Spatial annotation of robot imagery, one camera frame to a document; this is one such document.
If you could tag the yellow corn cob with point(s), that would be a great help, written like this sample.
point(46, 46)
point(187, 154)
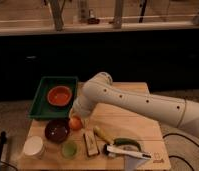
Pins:
point(102, 134)

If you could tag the orange bowl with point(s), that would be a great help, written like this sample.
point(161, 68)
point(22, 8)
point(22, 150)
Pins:
point(59, 96)

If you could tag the dark red background object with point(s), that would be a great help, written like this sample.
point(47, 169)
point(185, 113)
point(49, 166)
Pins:
point(93, 21)

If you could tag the dark red bowl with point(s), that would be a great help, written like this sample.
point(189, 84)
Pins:
point(57, 130)

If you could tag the orange apple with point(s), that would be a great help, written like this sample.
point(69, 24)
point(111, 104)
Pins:
point(75, 123)

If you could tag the wooden brush block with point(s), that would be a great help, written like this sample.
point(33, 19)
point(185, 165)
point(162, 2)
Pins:
point(91, 143)

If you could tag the grey cloth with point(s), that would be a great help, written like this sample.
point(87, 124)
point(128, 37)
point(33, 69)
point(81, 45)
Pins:
point(132, 163)

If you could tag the small green cup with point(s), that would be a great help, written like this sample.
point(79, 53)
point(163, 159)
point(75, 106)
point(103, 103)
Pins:
point(69, 149)

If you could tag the white paper cup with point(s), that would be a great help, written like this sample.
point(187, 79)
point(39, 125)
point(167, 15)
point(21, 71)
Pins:
point(34, 147)

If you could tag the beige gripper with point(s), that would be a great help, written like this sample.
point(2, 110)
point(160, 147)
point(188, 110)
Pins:
point(81, 118)

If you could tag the white handled peeler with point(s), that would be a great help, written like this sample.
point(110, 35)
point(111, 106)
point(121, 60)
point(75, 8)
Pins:
point(116, 150)

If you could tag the green plastic tray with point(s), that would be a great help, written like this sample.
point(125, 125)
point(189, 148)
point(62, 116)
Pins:
point(41, 109)

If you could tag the green cucumber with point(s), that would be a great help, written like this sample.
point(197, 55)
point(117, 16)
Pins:
point(126, 141)

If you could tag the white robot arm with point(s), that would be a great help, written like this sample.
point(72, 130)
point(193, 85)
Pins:
point(176, 112)

